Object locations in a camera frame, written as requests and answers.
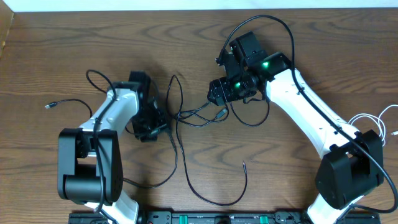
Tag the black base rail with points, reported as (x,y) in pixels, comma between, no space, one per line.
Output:
(285,217)

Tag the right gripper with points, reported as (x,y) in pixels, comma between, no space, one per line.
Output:
(222,91)

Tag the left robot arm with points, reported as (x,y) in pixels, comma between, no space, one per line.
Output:
(90,170)

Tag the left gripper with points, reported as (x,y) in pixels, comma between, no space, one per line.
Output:
(163,124)

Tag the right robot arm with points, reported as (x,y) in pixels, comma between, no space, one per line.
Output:
(351,160)

